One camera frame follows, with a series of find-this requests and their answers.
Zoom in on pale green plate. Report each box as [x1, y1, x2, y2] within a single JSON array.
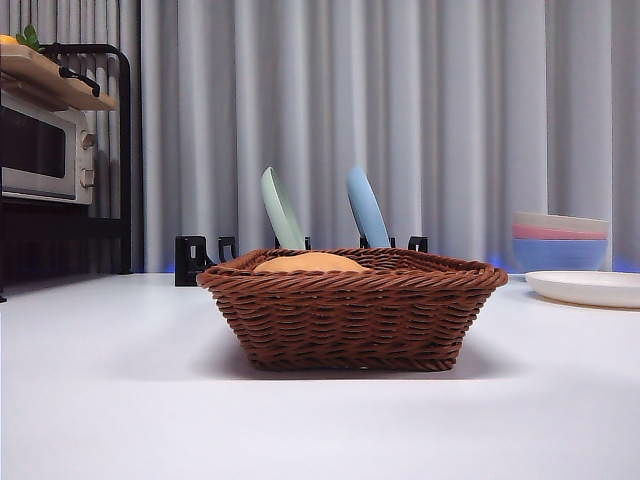
[[260, 167, 306, 251]]

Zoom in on wooden tray with black handle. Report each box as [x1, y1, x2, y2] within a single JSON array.
[[0, 43, 120, 111]]

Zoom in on white plate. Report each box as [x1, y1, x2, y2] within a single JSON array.
[[524, 270, 640, 309]]

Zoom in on light blue plate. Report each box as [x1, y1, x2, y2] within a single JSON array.
[[346, 166, 391, 249]]

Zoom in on white bowl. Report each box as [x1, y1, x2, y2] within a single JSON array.
[[511, 211, 610, 235]]

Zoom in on tan toy potato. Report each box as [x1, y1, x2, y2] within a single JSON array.
[[253, 251, 374, 275]]

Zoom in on brown wicker basket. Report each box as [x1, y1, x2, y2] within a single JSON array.
[[196, 248, 510, 372]]

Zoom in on black metal shelf frame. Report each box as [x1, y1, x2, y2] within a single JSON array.
[[0, 43, 133, 304]]

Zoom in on pink bowl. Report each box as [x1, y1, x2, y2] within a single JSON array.
[[511, 223, 610, 242]]

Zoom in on blue bowl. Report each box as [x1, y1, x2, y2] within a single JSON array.
[[511, 238, 610, 274]]

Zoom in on black plate rack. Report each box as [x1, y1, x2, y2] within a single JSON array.
[[174, 234, 429, 288]]

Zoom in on white toaster oven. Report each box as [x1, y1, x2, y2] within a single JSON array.
[[0, 90, 96, 206]]

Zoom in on green leaves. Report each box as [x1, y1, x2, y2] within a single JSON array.
[[14, 24, 41, 51]]

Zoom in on grey curtain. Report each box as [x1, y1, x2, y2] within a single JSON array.
[[0, 0, 640, 275]]

